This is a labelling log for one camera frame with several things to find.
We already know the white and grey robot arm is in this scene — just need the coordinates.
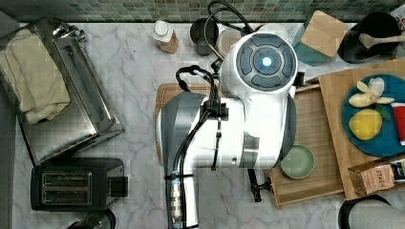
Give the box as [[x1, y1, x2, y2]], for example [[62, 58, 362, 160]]
[[156, 31, 298, 229]]

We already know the dark grey cup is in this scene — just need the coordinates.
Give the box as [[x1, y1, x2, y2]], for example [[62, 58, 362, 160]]
[[190, 18, 219, 56]]

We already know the clear bottle with white cap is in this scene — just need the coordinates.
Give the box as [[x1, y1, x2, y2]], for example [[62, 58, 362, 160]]
[[152, 20, 179, 54]]

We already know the light green bowl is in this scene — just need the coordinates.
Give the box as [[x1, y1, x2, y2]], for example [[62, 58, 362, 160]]
[[281, 144, 315, 179]]

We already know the stainless steel bread box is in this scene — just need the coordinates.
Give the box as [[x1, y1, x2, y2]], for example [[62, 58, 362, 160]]
[[1, 18, 123, 165]]

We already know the wooden cabinet top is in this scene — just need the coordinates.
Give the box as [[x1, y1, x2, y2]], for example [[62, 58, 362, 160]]
[[319, 58, 405, 200]]

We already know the teal canister with wooden lid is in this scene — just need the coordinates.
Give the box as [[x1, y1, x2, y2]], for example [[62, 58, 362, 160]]
[[292, 10, 348, 67]]

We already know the glass jar with black lid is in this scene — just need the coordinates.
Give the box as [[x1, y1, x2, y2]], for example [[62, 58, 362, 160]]
[[66, 209, 117, 229]]

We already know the black two-slot toaster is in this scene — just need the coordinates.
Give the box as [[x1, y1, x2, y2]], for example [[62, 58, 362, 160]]
[[31, 157, 129, 212]]

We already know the black pot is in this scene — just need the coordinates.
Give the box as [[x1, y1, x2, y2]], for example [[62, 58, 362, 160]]
[[337, 12, 401, 64]]

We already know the yellow lemon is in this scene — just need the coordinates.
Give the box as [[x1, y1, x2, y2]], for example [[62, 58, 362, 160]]
[[349, 109, 382, 140]]

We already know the cream folded towel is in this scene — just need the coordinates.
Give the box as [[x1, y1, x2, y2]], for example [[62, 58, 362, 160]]
[[1, 29, 71, 124]]

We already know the peeled banana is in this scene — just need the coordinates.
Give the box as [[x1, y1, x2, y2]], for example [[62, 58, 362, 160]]
[[349, 77, 394, 108]]

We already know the wooden spoon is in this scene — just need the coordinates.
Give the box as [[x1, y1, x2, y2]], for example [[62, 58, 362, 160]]
[[359, 33, 405, 49]]

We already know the brown Stash tea box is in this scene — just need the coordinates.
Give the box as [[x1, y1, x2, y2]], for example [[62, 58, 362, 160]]
[[349, 158, 404, 196]]

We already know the blue plate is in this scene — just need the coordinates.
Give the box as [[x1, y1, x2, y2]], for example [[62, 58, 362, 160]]
[[342, 74, 405, 157]]

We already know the black rimmed grey bowl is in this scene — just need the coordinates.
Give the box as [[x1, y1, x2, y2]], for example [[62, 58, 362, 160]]
[[338, 195, 405, 229]]

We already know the red cup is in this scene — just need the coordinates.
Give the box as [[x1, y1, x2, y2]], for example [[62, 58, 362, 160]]
[[391, 102, 405, 145]]

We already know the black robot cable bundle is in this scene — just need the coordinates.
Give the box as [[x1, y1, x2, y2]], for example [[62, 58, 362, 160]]
[[163, 0, 256, 229]]

